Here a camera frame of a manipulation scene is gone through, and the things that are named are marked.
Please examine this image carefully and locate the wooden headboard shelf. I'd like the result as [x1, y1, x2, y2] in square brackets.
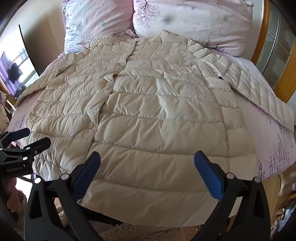
[251, 0, 296, 102]

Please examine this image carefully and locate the pink pillow with lavender print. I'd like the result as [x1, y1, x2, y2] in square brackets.
[63, 0, 135, 54]

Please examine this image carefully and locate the pink pillow with tree print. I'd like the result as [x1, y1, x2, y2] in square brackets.
[132, 0, 253, 57]

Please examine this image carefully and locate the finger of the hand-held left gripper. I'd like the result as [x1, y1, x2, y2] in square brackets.
[0, 137, 51, 164]
[0, 128, 31, 149]

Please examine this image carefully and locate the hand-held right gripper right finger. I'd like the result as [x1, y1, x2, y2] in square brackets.
[193, 151, 271, 241]

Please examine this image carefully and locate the flat screen television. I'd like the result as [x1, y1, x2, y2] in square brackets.
[0, 24, 40, 99]

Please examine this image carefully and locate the beige fuzzy rug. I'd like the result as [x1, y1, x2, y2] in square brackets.
[9, 189, 183, 241]

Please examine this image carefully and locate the pink floral bed cover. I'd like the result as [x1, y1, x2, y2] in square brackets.
[7, 28, 296, 186]

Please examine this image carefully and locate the cream quilted down jacket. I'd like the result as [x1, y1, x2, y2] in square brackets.
[15, 30, 294, 226]

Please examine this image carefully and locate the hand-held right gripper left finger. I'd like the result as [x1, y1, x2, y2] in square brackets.
[24, 151, 102, 241]

